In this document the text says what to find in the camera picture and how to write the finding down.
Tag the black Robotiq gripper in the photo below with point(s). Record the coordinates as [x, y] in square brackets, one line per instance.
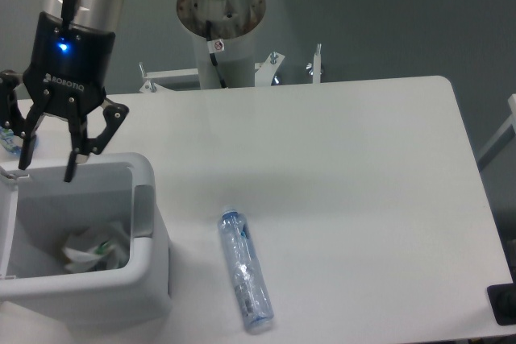
[70, 70]

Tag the crushed clear plastic bottle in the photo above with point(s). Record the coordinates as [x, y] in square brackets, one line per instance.
[244, 270]

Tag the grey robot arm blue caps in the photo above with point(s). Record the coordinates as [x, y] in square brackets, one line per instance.
[90, 133]

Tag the white plastic trash can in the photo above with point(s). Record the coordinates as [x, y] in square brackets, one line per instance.
[39, 210]

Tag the blue labelled water bottle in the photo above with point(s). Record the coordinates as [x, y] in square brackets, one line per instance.
[11, 143]

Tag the black clamp at table edge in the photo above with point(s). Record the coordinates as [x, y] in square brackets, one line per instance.
[502, 300]

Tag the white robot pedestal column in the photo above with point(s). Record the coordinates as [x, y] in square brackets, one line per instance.
[222, 30]

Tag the white metal table frame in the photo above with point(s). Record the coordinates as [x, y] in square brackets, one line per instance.
[233, 74]

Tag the white frame at right edge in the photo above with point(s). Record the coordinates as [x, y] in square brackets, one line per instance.
[499, 140]

